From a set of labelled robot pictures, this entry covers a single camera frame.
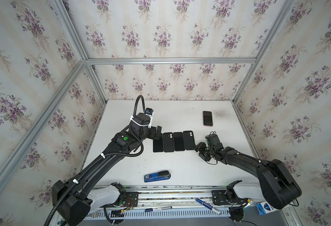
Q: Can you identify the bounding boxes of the black phone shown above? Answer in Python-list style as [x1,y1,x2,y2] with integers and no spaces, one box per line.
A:
[173,132,185,151]
[153,134,164,153]

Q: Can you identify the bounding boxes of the black phone case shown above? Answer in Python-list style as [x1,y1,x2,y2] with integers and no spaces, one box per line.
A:
[163,132,175,153]
[183,131,196,150]

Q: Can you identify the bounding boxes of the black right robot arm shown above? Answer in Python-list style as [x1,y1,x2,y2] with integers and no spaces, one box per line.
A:
[195,133,302,210]

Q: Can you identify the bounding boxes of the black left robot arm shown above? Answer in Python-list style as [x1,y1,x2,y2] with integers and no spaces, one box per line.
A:
[44,108,161,226]

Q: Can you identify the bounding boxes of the dark phone at right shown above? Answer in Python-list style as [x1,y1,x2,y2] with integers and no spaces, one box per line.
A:
[203,111,213,127]

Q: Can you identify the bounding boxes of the blue black stapler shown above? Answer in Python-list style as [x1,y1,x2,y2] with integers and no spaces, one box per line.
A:
[144,170,171,183]

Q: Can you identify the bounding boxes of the blue marker pen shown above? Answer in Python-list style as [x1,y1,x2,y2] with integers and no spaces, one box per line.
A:
[196,198,221,215]

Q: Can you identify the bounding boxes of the black round connector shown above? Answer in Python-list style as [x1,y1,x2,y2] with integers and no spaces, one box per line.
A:
[229,208,245,222]

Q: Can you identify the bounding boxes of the blue white cardboard box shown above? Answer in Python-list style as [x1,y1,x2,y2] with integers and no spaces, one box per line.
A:
[256,202,277,216]

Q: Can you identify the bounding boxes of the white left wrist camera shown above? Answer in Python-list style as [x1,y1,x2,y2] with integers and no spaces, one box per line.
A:
[145,108,154,119]

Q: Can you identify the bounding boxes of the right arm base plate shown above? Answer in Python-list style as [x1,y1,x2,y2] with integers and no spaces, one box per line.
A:
[211,189,249,206]

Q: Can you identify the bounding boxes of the aluminium rail base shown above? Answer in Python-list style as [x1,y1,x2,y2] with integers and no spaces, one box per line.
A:
[57,185,288,211]

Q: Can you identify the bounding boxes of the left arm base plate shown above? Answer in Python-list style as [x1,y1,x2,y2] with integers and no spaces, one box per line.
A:
[101,192,139,210]

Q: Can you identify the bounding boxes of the black corrugated cable conduit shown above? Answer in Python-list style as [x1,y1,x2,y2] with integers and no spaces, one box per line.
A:
[43,95,146,226]

